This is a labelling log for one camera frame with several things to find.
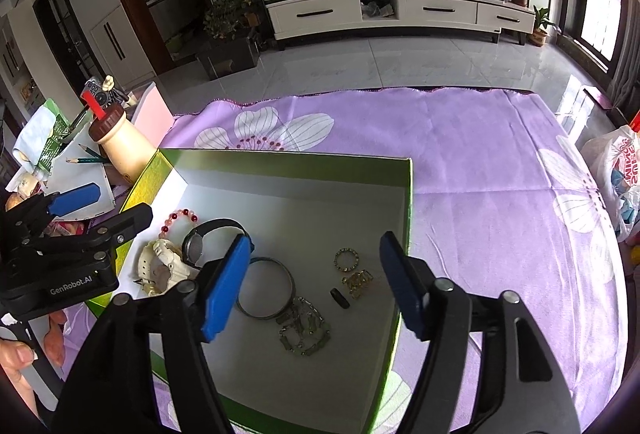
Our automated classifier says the person's left hand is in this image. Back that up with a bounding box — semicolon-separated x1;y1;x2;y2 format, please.
0;309;69;420

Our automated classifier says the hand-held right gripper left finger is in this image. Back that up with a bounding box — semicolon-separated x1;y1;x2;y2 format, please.
65;234;252;434

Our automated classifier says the pink box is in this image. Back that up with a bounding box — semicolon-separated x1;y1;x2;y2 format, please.
131;89;176;150

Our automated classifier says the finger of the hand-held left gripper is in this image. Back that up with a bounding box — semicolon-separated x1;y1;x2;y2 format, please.
22;203;154;261
4;182;102;241

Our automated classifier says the purple floral cloth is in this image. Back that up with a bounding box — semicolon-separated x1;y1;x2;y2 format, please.
50;89;631;434

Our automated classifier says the bushy potted plant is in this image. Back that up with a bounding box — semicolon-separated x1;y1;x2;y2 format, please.
202;0;261;40

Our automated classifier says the dark plant stand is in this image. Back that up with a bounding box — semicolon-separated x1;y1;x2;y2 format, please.
195;36;261;80

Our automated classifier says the green cardboard box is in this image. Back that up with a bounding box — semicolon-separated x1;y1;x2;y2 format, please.
85;148;413;434

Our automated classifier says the black wrist watch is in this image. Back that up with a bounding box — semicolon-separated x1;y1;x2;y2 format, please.
181;218;251;267

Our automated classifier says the small potted plant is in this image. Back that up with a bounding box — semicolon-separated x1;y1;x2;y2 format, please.
530;5;557;46

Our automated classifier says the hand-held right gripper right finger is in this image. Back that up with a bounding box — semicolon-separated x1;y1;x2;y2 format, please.
378;230;583;434

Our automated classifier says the silver bangle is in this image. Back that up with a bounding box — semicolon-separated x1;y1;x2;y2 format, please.
235;256;296;319

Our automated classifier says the white wrist watch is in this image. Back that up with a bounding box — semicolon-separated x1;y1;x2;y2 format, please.
136;239;201;297

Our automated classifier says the white paper sheet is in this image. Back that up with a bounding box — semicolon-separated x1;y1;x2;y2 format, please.
42;159;116;220

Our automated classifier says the remote control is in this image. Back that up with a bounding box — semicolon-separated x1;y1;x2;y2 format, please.
85;76;113;107

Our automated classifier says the cream bottle-shaped pen holder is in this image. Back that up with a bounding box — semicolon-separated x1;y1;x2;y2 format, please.
82;91;157;182

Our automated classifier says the gold flower brooch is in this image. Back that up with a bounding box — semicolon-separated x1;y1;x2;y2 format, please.
342;270;373;300

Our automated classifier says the white television cabinet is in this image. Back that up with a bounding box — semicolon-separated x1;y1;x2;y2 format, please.
265;0;536;49

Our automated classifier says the silver stone-set ring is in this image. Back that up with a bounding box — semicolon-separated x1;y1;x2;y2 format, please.
333;248;362;273

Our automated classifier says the white plastic bag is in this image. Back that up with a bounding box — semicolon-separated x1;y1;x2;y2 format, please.
582;124;640;242

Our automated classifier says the green and white cloth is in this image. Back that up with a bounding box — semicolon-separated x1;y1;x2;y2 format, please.
12;99;71;175

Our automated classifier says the red and pink bead bracelet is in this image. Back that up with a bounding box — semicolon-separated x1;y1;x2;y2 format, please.
159;209;201;240

